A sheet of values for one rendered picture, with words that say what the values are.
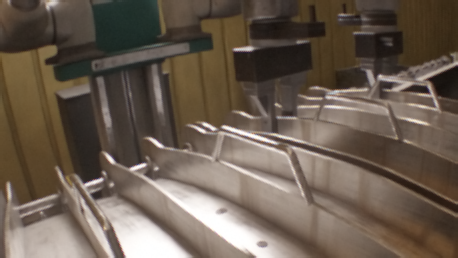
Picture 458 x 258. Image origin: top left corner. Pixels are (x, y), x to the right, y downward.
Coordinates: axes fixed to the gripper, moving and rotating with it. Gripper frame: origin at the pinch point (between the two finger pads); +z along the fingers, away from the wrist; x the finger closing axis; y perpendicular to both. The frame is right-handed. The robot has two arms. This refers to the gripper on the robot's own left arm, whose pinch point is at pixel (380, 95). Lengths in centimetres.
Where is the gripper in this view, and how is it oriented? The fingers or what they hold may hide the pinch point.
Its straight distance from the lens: 72.4
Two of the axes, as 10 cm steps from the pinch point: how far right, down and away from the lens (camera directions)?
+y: 6.0, 1.9, -7.8
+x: 7.9, -2.7, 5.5
